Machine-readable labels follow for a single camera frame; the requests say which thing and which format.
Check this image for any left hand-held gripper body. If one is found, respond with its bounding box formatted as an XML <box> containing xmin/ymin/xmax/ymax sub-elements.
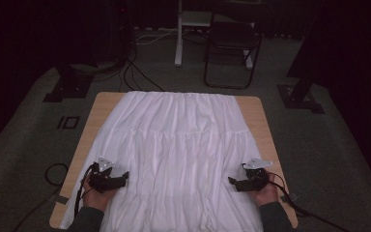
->
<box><xmin>88</xmin><ymin>157</ymin><xmax>115</xmax><ymax>194</ymax></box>

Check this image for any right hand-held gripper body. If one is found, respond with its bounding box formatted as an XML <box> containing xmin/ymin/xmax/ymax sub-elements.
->
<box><xmin>242</xmin><ymin>158</ymin><xmax>274</xmax><ymax>191</ymax></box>

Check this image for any white skirt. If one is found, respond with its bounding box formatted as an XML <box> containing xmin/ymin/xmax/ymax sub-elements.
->
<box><xmin>59</xmin><ymin>90</ymin><xmax>265</xmax><ymax>232</ymax></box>

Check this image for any person's right hand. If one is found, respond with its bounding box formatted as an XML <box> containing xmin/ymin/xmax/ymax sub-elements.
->
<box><xmin>250</xmin><ymin>180</ymin><xmax>279</xmax><ymax>207</ymax></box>

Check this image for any person's left hand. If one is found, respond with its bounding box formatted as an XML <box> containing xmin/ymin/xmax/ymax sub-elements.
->
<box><xmin>82</xmin><ymin>185</ymin><xmax>119</xmax><ymax>212</ymax></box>

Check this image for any grey tape strip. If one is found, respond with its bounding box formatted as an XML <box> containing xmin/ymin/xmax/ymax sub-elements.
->
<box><xmin>56</xmin><ymin>194</ymin><xmax>71</xmax><ymax>206</ymax></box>
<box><xmin>279</xmin><ymin>192</ymin><xmax>299</xmax><ymax>203</ymax></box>

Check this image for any black stand with base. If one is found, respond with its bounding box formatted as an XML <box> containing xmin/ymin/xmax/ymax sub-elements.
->
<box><xmin>276</xmin><ymin>0</ymin><xmax>326</xmax><ymax>114</ymax></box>
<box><xmin>43</xmin><ymin>62</ymin><xmax>95</xmax><ymax>103</ymax></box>

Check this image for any black folding chair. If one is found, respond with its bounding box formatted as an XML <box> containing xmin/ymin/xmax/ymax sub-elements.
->
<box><xmin>203</xmin><ymin>13</ymin><xmax>263</xmax><ymax>90</ymax></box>

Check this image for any dark equipment stand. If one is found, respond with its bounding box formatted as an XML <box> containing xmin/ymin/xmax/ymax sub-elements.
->
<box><xmin>107</xmin><ymin>0</ymin><xmax>134</xmax><ymax>64</ymax></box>

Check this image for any left hand-held gripper cable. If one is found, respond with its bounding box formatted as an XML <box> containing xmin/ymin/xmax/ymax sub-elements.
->
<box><xmin>73</xmin><ymin>162</ymin><xmax>100</xmax><ymax>220</ymax></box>

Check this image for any hand-held gripper cable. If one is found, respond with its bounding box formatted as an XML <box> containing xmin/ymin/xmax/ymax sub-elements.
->
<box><xmin>265</xmin><ymin>172</ymin><xmax>349</xmax><ymax>232</ymax></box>
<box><xmin>73</xmin><ymin>162</ymin><xmax>100</xmax><ymax>220</ymax></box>

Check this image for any right hand-held gripper cable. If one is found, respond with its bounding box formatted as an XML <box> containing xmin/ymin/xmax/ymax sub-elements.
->
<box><xmin>265</xmin><ymin>172</ymin><xmax>349</xmax><ymax>232</ymax></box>

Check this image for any black looped floor cable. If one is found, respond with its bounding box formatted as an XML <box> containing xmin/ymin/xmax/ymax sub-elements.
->
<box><xmin>13</xmin><ymin>162</ymin><xmax>70</xmax><ymax>232</ymax></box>

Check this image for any white floor cable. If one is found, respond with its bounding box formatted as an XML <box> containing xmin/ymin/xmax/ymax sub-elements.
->
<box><xmin>134</xmin><ymin>28</ymin><xmax>179</xmax><ymax>45</ymax></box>

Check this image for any white desk frame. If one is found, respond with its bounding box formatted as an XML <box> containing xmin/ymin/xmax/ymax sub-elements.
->
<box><xmin>174</xmin><ymin>0</ymin><xmax>255</xmax><ymax>71</ymax></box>

